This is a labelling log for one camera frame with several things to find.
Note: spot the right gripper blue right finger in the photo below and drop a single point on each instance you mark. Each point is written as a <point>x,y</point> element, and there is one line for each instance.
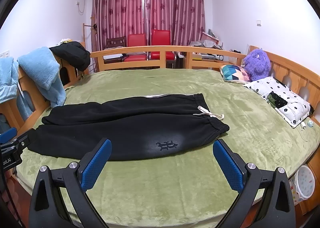
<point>276,208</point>

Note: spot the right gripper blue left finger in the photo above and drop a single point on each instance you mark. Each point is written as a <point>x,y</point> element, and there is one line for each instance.
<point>47,206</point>

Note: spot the black sweatpants with white stripe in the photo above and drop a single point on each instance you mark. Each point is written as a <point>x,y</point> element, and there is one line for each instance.
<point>138,127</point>

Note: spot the white patterned bucket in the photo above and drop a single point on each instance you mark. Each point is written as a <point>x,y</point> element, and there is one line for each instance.
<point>302,184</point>

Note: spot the light blue fleece towel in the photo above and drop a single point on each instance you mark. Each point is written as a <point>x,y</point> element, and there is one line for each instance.
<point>40,66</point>

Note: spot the white dotted pillow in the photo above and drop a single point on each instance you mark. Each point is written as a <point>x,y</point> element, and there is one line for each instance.
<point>291,107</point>

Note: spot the dark phone on pillow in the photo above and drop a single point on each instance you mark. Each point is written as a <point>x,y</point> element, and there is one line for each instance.
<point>275,100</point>

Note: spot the colourful geometric pillow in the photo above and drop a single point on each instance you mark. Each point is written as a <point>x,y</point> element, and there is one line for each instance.
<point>235,74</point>

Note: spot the purple plush toy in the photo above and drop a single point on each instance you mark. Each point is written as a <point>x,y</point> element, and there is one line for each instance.
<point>257,64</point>

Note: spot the cluttered desk with items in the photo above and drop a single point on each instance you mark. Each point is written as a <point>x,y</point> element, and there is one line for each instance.
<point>208,50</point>

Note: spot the right red chair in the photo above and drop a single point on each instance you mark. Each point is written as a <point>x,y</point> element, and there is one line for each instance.
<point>161,38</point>

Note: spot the dark red floral curtains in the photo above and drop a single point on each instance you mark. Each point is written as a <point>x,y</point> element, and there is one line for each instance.
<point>184,19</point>

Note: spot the wooden bed frame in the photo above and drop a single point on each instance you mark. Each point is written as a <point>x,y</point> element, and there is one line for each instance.
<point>303,80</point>

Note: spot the black jacket on bed rail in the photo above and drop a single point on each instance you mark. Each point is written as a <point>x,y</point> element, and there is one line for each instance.
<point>74,53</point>

